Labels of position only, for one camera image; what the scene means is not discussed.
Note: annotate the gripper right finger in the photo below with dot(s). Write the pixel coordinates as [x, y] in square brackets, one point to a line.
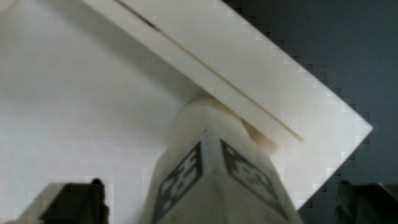
[367, 203]

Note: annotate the white leg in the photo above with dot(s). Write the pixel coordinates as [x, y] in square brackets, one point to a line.
[216, 185]

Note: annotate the white obstacle fence wall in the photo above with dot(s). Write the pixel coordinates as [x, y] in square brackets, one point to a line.
[299, 113]

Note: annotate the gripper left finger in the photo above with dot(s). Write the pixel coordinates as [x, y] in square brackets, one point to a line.
[79, 207]

